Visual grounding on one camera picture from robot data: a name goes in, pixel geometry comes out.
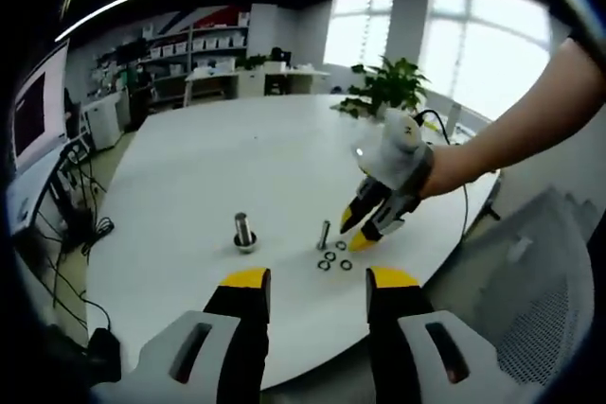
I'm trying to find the black power adapter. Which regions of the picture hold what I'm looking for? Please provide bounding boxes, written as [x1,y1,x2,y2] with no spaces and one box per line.
[87,326,123,384]

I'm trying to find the black adapter cable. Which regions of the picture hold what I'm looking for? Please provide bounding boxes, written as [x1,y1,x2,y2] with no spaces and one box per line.
[82,293,114,332]

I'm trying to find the large bright window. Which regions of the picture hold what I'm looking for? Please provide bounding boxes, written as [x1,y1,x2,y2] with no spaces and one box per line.
[324,0,555,121]

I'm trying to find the small green plant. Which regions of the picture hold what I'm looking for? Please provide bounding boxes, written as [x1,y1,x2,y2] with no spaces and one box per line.
[236,53,269,70]

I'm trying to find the row of white storage bins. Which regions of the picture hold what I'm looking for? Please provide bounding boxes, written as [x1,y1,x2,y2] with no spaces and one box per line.
[149,34,250,59]

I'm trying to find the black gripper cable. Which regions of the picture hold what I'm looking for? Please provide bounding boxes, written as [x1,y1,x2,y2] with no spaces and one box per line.
[415,109,471,239]

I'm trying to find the large computer monitor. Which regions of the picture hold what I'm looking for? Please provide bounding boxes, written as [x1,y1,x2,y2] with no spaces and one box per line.
[11,42,70,173]

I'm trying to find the metal storage shelf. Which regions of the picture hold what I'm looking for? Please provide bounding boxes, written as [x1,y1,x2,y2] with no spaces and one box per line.
[94,10,252,102]

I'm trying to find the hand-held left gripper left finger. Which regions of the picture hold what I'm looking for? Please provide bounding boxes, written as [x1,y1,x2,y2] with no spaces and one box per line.
[89,266,273,404]

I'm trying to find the thin threaded steel stud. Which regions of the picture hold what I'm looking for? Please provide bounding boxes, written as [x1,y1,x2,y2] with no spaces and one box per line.
[315,219,331,252]

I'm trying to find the long white desk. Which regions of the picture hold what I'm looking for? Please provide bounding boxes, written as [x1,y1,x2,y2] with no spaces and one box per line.
[182,65,332,110]

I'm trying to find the grey curved desk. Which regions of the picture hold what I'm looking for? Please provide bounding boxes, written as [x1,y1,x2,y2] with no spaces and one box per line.
[7,138,91,235]

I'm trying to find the black cable coil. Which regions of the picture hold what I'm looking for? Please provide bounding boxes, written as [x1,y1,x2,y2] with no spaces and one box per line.
[82,216,116,254]

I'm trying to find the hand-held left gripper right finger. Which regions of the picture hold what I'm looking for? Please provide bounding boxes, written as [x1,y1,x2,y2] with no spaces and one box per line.
[364,265,545,404]

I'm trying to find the potted green plant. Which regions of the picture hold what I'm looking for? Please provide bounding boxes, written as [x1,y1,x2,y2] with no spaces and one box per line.
[330,56,432,119]

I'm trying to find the white cabinet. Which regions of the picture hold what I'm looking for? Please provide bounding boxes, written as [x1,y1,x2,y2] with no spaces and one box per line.
[83,94,125,152]

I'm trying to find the thick threaded steel stud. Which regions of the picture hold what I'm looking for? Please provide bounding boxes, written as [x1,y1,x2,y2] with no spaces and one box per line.
[231,212,259,255]

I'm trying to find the grey mesh office chair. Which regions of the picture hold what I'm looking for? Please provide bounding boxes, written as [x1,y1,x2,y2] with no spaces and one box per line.
[425,185,596,386]

